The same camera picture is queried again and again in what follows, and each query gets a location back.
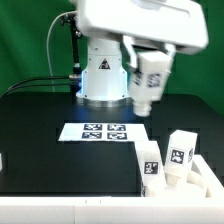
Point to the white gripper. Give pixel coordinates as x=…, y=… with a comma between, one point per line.
x=178, y=23

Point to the white round stool seat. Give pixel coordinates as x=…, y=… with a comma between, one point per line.
x=192, y=186

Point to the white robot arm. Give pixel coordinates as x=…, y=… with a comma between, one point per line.
x=105, y=80

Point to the white marker sheet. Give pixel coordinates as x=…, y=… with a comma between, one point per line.
x=73, y=132

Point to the white L-shaped fence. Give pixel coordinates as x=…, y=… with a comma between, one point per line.
x=115, y=210

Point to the black camera stand pole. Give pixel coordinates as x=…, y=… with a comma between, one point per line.
x=75, y=86

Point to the black camera on stand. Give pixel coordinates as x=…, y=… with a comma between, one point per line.
x=68, y=18

